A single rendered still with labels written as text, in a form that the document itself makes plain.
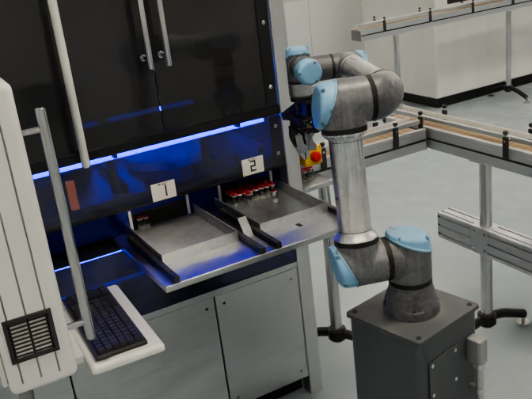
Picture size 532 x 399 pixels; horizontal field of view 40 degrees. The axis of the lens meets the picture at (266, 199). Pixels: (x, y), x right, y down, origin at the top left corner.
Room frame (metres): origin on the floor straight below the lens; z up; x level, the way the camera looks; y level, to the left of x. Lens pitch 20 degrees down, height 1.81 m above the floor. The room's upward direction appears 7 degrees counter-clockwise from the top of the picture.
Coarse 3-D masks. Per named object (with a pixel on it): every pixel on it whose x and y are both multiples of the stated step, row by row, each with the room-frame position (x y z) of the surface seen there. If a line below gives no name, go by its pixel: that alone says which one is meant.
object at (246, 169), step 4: (256, 156) 2.50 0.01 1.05; (260, 156) 2.50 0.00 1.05; (244, 160) 2.47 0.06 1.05; (248, 160) 2.48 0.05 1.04; (252, 160) 2.49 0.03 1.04; (256, 160) 2.50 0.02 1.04; (260, 160) 2.50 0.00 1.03; (244, 164) 2.47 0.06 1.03; (248, 164) 2.48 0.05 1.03; (252, 164) 2.49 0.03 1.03; (256, 164) 2.49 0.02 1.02; (260, 164) 2.50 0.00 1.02; (244, 168) 2.47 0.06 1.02; (248, 168) 2.48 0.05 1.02; (252, 168) 2.49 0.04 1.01; (256, 168) 2.49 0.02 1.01; (260, 168) 2.50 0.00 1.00; (244, 172) 2.47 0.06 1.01; (248, 172) 2.48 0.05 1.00; (252, 172) 2.48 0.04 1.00; (256, 172) 2.49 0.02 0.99; (244, 176) 2.47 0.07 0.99
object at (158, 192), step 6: (168, 180) 2.34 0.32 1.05; (150, 186) 2.31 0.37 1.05; (156, 186) 2.32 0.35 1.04; (162, 186) 2.33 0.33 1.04; (168, 186) 2.34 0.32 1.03; (174, 186) 2.35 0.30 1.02; (156, 192) 2.32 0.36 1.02; (162, 192) 2.33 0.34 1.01; (168, 192) 2.34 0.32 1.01; (174, 192) 2.35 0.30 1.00; (156, 198) 2.32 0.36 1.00; (162, 198) 2.33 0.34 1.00
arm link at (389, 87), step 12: (336, 60) 2.17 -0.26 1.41; (348, 60) 2.11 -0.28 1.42; (360, 60) 2.07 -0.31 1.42; (336, 72) 2.16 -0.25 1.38; (348, 72) 2.06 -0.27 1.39; (360, 72) 1.98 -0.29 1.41; (372, 72) 1.89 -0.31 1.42; (384, 72) 1.84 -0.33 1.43; (384, 84) 1.77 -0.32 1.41; (396, 84) 1.79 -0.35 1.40; (384, 96) 1.76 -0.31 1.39; (396, 96) 1.78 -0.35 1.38; (384, 108) 1.76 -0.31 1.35; (396, 108) 1.79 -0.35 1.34
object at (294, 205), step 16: (288, 192) 2.54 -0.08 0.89; (304, 192) 2.44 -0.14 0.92; (240, 208) 2.44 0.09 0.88; (256, 208) 2.43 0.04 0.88; (272, 208) 2.41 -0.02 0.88; (288, 208) 2.39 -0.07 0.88; (304, 208) 2.37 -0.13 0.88; (320, 208) 2.30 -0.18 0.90; (256, 224) 2.22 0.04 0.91; (272, 224) 2.22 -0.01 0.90; (288, 224) 2.25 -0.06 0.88
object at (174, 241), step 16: (160, 224) 2.38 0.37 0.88; (176, 224) 2.37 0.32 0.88; (192, 224) 2.35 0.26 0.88; (208, 224) 2.33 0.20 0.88; (224, 224) 2.24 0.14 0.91; (144, 240) 2.18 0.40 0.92; (160, 240) 2.24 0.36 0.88; (176, 240) 2.23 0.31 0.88; (192, 240) 2.21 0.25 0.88; (208, 240) 2.12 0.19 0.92; (224, 240) 2.14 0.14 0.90; (160, 256) 2.06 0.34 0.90; (176, 256) 2.06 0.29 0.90
